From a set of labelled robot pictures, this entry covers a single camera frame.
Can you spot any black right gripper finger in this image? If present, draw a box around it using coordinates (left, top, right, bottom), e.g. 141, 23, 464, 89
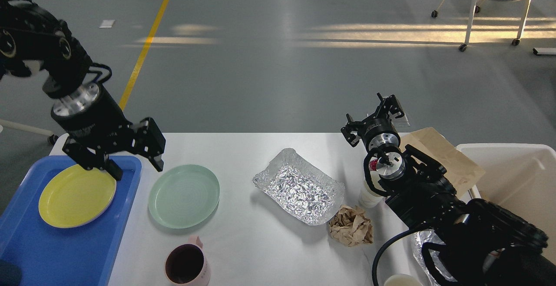
340, 113, 364, 147
374, 93, 405, 123

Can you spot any crumpled foil under arm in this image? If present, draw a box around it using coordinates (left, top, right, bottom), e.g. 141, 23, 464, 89
412, 229, 457, 283

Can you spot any crumpled brown paper ball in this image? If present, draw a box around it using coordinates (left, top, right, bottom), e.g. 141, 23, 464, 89
328, 205, 374, 247

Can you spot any light green plate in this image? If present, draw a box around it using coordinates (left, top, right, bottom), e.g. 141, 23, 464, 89
148, 164, 220, 229

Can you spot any white leg with caster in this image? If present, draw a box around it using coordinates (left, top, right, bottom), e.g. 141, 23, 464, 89
0, 119, 59, 146

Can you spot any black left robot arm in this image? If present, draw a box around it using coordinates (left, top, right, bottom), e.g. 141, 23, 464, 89
0, 0, 165, 181

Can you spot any teal mug yellow inside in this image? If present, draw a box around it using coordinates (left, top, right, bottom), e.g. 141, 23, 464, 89
0, 260, 22, 286

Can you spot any pink mug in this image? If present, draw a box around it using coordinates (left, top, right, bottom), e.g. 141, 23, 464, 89
165, 235, 211, 286

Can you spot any yellow plate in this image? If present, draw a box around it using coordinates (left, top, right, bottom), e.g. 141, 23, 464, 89
38, 165, 117, 229

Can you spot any blue plastic tray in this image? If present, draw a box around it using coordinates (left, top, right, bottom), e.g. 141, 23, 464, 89
0, 156, 142, 286

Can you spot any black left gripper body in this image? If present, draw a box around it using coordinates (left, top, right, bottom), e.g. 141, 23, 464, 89
50, 82, 133, 162

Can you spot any white plastic bin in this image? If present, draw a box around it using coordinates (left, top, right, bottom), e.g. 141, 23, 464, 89
457, 143, 556, 262

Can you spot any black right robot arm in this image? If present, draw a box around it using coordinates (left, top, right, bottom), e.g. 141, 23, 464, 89
341, 94, 556, 286

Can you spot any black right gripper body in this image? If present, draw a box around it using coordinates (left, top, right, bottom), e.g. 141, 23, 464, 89
359, 118, 400, 151

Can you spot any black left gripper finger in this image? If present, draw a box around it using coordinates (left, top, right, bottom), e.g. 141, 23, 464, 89
128, 117, 165, 172
76, 153, 123, 181

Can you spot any white paper cup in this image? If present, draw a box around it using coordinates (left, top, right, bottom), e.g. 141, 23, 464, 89
359, 180, 384, 209

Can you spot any white paper on floor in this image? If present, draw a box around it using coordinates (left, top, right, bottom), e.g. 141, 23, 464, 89
99, 20, 116, 29

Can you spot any brown paper bag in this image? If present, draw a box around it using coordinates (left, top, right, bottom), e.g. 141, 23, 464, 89
400, 127, 485, 199

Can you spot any white cup bottom edge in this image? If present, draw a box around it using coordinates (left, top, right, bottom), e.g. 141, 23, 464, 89
383, 274, 423, 286

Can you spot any white bar on floor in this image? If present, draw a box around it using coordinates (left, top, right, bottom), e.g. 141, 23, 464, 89
532, 47, 556, 56

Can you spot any aluminium foil tray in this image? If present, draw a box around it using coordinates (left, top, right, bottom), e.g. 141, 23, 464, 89
252, 149, 346, 226

